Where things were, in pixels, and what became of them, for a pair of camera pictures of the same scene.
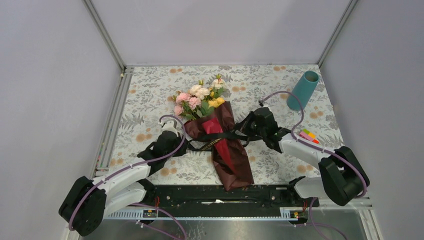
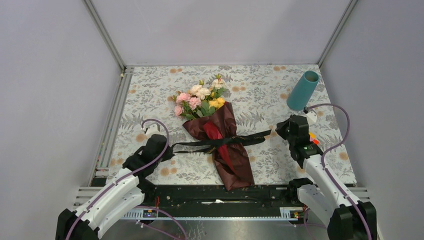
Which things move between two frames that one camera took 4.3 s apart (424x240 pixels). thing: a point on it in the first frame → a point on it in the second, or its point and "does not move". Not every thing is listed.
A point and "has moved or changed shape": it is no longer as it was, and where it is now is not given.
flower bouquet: x=208 y=113 does not move
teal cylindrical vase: x=303 y=89 does not move
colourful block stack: x=310 y=136 does not move
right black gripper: x=243 y=126 → x=280 y=127
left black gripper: x=181 y=151 → x=168 y=154
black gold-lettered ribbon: x=198 y=144 has moved or changed shape
